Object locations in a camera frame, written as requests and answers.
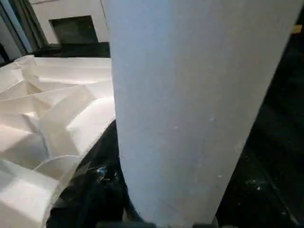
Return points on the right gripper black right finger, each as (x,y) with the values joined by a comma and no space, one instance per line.
(256,204)

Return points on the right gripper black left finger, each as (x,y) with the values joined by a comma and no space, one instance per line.
(95,190)

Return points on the white plastic table leg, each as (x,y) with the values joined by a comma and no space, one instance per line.
(190,95)

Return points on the black glossy mat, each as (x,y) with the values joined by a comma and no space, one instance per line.
(280,107)

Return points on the grey curtain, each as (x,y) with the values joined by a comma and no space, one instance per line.
(21,26)

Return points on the small yellow label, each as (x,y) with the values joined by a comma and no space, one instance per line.
(298,28)

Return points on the white sideboard with glass doors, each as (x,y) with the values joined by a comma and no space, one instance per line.
(71,9)

